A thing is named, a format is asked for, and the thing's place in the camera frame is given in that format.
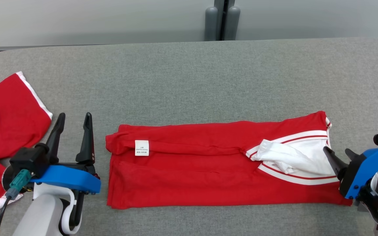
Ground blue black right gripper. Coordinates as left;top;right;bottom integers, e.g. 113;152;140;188
323;146;378;199

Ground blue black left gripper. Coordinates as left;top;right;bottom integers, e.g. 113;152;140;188
1;112;102;230

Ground red white-trimmed shorts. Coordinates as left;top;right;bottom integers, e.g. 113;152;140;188
0;71;53;220

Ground red white basketball jersey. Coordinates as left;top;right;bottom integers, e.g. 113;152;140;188
105;111;354;210

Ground left arm black cable teal plug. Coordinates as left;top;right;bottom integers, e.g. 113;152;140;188
0;168;32;236

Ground grey partition post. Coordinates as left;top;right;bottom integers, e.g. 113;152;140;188
204;0;241;42

